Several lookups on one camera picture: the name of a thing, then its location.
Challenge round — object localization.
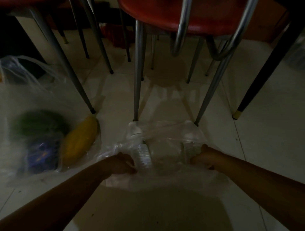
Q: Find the blueberry clamshell box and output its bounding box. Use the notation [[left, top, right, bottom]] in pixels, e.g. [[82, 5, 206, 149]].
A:
[[23, 135, 62, 174]]

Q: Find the clear bag of fruit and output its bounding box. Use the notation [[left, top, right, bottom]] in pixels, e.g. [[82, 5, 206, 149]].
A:
[[0, 55, 103, 186]]

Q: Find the brown box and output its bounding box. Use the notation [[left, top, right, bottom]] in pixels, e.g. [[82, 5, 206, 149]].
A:
[[243, 0, 290, 43]]

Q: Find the clear bag of bottles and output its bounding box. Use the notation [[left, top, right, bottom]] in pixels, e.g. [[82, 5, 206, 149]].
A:
[[96, 120, 229, 191]]

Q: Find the yellow mango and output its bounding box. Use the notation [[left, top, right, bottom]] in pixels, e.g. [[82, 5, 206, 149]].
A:
[[59, 116, 99, 167]]

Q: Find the small watermelon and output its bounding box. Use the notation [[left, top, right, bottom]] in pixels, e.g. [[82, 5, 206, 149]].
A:
[[12, 110, 70, 138]]

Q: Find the person's right hand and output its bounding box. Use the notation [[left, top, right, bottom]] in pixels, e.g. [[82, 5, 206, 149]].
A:
[[189, 144, 224, 171]]

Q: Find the person's left forearm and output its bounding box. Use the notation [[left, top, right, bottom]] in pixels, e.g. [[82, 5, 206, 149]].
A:
[[0, 158, 108, 231]]

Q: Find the person's left hand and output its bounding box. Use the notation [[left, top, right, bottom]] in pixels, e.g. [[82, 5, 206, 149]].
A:
[[99, 152, 138, 178]]

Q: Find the crumpled clear plastic bag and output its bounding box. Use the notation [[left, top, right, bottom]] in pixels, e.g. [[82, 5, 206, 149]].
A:
[[285, 33, 305, 71]]

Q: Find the clear water bottle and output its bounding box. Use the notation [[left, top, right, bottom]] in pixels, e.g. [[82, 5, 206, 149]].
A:
[[183, 133, 203, 162], [128, 122, 153, 169]]

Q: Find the red bag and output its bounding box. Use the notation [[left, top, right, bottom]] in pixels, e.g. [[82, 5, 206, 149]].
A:
[[101, 23, 135, 49]]

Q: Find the person's right forearm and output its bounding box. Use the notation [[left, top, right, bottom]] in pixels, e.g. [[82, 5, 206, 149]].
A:
[[219, 152, 305, 231]]

